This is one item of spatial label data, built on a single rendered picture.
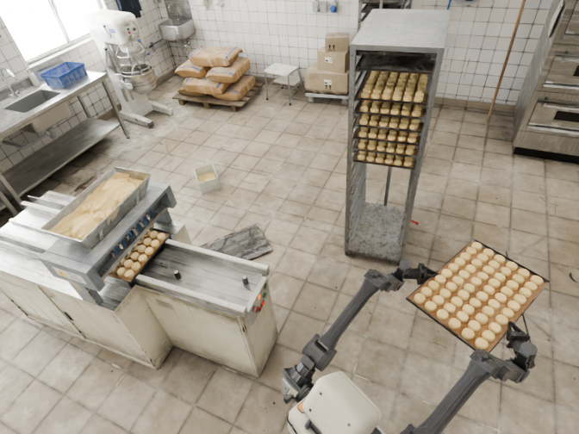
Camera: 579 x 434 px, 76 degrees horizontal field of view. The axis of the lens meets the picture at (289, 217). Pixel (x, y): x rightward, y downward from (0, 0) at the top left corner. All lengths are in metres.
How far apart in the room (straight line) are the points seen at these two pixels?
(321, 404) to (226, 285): 1.06
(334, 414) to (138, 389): 1.94
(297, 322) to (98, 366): 1.49
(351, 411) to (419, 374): 1.59
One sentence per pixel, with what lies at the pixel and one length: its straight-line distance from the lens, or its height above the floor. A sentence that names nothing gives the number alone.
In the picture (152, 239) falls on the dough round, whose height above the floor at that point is 0.90.
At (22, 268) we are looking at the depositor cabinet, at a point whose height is 0.84.
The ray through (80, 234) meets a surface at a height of 1.29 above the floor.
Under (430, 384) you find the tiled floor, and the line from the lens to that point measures 2.84.
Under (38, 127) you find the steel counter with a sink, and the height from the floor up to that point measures 0.68.
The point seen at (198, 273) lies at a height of 0.84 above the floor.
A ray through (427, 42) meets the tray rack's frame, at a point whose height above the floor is 1.82.
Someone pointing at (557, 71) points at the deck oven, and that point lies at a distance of 4.42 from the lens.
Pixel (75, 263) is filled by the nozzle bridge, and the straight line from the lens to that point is 2.19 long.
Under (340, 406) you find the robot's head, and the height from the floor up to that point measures 1.32.
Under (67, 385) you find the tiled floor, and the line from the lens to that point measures 3.31.
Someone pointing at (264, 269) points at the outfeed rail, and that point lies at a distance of 2.15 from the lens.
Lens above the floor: 2.56
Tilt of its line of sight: 43 degrees down
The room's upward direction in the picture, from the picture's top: 6 degrees counter-clockwise
